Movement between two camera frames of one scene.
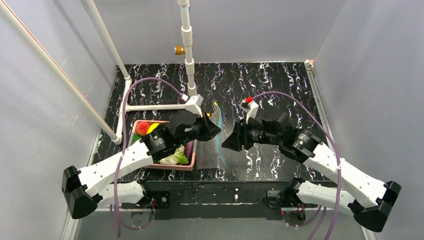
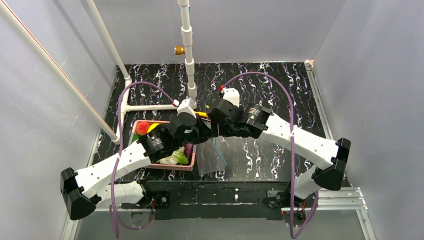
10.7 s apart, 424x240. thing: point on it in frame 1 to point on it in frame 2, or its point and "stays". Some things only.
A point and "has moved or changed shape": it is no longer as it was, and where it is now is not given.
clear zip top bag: x=208 y=156 has moved or changed shape
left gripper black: x=204 y=126 stays
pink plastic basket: x=186 y=167 stays
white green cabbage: x=178 y=157 stays
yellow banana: x=151 y=127 stays
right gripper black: x=241 y=135 to x=214 y=114
